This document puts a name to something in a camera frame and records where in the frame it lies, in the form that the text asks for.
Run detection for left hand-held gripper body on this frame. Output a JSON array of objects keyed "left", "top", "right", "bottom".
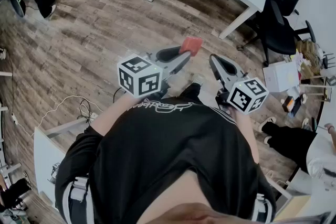
[{"left": 117, "top": 52, "right": 174, "bottom": 100}]

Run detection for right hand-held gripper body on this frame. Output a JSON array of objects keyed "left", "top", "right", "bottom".
[{"left": 215, "top": 71, "right": 270, "bottom": 115}]

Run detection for red block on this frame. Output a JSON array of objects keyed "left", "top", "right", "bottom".
[{"left": 180, "top": 36, "right": 204, "bottom": 57}]

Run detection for person's left forearm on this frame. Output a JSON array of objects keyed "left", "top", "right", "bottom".
[{"left": 89, "top": 91, "right": 148, "bottom": 137}]

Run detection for person's right forearm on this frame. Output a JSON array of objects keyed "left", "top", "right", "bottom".
[{"left": 229, "top": 107, "right": 260, "bottom": 166}]

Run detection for person's grey shoe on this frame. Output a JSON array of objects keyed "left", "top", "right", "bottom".
[{"left": 190, "top": 73, "right": 207, "bottom": 86}]

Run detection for person's black trouser leg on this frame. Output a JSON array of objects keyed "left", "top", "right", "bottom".
[{"left": 181, "top": 82, "right": 204, "bottom": 103}]

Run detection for white cardboard box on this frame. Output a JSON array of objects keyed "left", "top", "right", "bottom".
[{"left": 262, "top": 60, "right": 300, "bottom": 93}]

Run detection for orange and black box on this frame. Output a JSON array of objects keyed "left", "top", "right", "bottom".
[{"left": 281, "top": 95, "right": 296, "bottom": 113}]

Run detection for black office chair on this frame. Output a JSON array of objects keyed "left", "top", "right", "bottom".
[{"left": 236, "top": 0, "right": 317, "bottom": 68}]

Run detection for person's black shirt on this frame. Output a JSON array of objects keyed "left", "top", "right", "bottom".
[{"left": 54, "top": 97, "right": 278, "bottom": 224}]

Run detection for brown cardboard pieces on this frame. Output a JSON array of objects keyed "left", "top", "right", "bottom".
[{"left": 296, "top": 38, "right": 320, "bottom": 61}]

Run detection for person's face and neck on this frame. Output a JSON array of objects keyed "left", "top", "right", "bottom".
[{"left": 136, "top": 169, "right": 263, "bottom": 224}]

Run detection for white metal rack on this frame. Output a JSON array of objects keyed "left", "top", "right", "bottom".
[{"left": 0, "top": 70, "right": 22, "bottom": 179}]

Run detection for white floor cable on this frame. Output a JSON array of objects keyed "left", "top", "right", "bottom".
[{"left": 12, "top": 95, "right": 104, "bottom": 137}]

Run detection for grey desk frame bar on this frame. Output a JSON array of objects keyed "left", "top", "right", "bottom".
[{"left": 43, "top": 116, "right": 91, "bottom": 139}]

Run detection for grey harness strap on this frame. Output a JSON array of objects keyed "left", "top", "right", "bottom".
[
  {"left": 67, "top": 175, "right": 92, "bottom": 224},
  {"left": 251, "top": 193, "right": 272, "bottom": 224}
]

